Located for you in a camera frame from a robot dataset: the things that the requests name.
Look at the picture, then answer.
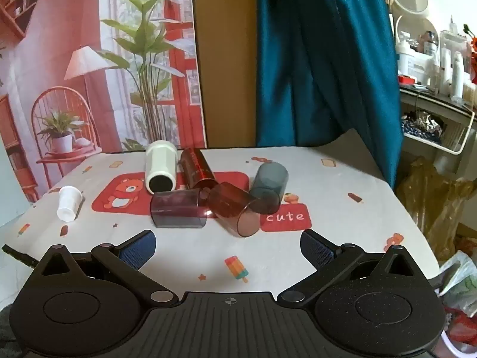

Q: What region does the small white cup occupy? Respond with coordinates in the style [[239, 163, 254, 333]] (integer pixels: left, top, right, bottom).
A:
[[57, 186, 83, 221]]

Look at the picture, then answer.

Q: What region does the brown translucent cup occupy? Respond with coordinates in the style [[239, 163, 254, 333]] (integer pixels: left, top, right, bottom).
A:
[[207, 181, 260, 238]]

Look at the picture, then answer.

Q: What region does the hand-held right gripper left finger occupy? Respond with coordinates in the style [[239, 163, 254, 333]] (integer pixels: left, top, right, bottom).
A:
[[36, 230, 179, 305]]

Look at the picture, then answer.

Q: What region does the brown wooden panel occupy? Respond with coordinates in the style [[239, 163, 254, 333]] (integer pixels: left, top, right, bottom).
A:
[[190, 0, 258, 150]]

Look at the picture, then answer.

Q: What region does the teal curtain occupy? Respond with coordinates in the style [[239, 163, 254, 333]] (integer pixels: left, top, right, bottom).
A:
[[255, 0, 405, 190]]

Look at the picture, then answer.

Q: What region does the yellow plastic bag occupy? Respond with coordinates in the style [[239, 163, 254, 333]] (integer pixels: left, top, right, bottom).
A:
[[395, 156, 477, 262]]

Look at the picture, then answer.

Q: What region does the dark red cup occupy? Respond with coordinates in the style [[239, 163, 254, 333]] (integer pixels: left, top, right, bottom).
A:
[[180, 148, 219, 191]]

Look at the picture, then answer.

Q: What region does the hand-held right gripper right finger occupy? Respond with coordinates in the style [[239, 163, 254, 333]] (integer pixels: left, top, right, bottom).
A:
[[276, 230, 422, 305]]

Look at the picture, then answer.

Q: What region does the red plastic bag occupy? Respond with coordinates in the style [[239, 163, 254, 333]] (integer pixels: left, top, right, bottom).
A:
[[445, 307, 477, 344]]

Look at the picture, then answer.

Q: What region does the purple translucent cup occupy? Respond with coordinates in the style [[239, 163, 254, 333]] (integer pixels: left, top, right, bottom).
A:
[[150, 188, 208, 229]]

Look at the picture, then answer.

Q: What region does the tall white cup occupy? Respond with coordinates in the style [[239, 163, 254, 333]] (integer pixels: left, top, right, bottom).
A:
[[145, 140, 178, 195]]

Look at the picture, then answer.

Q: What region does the white slim bottle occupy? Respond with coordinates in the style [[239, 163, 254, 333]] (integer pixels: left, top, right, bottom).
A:
[[451, 50, 464, 99]]

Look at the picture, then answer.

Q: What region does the white green plastic bag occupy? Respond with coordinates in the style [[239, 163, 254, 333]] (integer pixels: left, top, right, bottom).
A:
[[438, 250, 477, 308]]

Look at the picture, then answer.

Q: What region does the printed wall tapestry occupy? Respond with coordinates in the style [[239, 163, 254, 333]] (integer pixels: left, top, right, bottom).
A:
[[0, 0, 208, 205]]

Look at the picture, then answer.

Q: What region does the white pump bottle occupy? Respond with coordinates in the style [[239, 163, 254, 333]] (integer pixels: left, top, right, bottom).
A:
[[396, 32, 413, 75]]

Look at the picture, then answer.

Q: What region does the printed bear tablecloth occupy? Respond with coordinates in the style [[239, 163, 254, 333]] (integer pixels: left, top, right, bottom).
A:
[[0, 129, 441, 306]]

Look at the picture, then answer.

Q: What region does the grey translucent cup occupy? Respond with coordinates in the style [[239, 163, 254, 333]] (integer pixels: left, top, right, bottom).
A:
[[248, 162, 290, 214]]

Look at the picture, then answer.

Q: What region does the white storage shelf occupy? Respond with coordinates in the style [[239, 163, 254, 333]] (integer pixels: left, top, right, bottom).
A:
[[394, 14, 477, 156]]

